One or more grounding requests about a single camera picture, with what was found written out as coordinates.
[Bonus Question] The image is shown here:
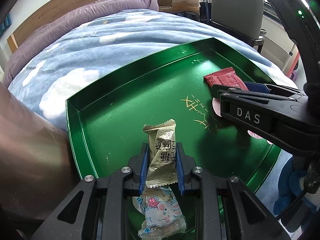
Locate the wooden headboard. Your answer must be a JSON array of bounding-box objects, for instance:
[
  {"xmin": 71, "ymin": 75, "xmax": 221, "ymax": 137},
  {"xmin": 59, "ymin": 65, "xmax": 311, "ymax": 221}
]
[{"xmin": 7, "ymin": 0, "xmax": 123, "ymax": 54}]

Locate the green metal tray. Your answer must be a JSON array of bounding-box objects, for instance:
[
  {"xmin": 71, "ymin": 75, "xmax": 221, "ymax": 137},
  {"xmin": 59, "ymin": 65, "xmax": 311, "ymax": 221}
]
[{"xmin": 66, "ymin": 37, "xmax": 283, "ymax": 235}]

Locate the beige candy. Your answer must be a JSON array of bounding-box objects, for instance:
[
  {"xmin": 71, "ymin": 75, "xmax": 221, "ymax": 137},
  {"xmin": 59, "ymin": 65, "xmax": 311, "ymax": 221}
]
[{"xmin": 142, "ymin": 119, "xmax": 178, "ymax": 188}]

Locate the pink snack packet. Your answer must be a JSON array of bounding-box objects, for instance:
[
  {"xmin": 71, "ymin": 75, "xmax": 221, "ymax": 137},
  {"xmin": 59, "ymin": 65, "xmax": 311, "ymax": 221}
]
[{"xmin": 212, "ymin": 97, "xmax": 274, "ymax": 145}]

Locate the dark red packet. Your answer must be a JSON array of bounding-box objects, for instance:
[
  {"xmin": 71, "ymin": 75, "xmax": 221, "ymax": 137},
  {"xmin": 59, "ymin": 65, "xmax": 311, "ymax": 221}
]
[{"xmin": 203, "ymin": 67, "xmax": 250, "ymax": 92}]

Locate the white desk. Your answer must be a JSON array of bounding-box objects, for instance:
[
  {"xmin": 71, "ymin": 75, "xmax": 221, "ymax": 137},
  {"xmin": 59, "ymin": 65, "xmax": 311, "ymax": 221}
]
[{"xmin": 260, "ymin": 0, "xmax": 300, "ymax": 70}]

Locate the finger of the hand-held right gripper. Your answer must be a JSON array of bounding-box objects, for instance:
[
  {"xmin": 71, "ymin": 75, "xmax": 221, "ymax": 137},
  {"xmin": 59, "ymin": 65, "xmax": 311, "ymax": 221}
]
[
  {"xmin": 212, "ymin": 84, "xmax": 304, "ymax": 105},
  {"xmin": 244, "ymin": 81, "xmax": 304, "ymax": 96}
]

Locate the blue patterned cloth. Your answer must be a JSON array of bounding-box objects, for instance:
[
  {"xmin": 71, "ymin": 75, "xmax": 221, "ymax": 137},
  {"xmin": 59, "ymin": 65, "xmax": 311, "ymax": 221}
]
[{"xmin": 274, "ymin": 155, "xmax": 308, "ymax": 218}]

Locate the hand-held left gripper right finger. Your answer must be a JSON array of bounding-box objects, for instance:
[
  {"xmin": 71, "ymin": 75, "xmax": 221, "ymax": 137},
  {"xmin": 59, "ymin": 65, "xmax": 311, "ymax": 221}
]
[{"xmin": 175, "ymin": 142, "xmax": 290, "ymax": 240}]

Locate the teal curtain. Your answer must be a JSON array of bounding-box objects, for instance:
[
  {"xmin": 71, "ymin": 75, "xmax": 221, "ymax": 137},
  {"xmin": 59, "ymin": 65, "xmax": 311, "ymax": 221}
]
[{"xmin": 0, "ymin": 15, "xmax": 12, "ymax": 33}]

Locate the person's right hand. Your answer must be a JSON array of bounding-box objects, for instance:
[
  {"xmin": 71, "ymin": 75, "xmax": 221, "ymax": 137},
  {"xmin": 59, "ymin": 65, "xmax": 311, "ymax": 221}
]
[{"xmin": 299, "ymin": 160, "xmax": 320, "ymax": 202}]

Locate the brown electric kettle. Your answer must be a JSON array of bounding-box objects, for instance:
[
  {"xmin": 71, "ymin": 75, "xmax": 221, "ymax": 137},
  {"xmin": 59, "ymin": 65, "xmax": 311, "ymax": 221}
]
[{"xmin": 0, "ymin": 80, "xmax": 84, "ymax": 233}]

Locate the pastel bunny candy packet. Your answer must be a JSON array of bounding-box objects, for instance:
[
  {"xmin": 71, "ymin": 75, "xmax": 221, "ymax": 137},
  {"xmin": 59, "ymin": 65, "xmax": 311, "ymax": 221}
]
[{"xmin": 132, "ymin": 185, "xmax": 187, "ymax": 239}]

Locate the dark bag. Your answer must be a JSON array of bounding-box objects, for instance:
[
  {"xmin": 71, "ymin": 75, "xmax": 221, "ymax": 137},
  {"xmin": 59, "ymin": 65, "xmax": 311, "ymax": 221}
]
[{"xmin": 199, "ymin": 0, "xmax": 213, "ymax": 22}]

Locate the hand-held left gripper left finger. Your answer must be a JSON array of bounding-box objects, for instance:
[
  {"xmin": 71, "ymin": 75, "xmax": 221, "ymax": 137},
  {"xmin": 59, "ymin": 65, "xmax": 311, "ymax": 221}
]
[{"xmin": 30, "ymin": 142, "xmax": 150, "ymax": 240}]

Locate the purple pillow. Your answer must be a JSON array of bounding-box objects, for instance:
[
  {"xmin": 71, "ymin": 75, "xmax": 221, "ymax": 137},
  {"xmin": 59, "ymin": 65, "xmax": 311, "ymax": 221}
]
[{"xmin": 2, "ymin": 0, "xmax": 159, "ymax": 88}]

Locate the grey office chair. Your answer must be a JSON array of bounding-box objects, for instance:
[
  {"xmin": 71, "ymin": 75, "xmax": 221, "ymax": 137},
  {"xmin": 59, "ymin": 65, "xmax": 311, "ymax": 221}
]
[{"xmin": 207, "ymin": 0, "xmax": 267, "ymax": 53}]

